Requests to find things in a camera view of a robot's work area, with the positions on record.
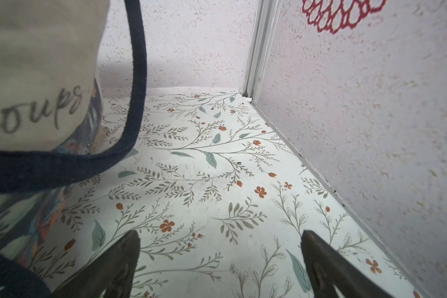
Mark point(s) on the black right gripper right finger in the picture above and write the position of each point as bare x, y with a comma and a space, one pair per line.
330, 273

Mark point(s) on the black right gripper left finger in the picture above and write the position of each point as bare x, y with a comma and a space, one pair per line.
109, 276

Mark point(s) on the beige canvas tote bag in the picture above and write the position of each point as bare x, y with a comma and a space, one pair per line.
50, 114

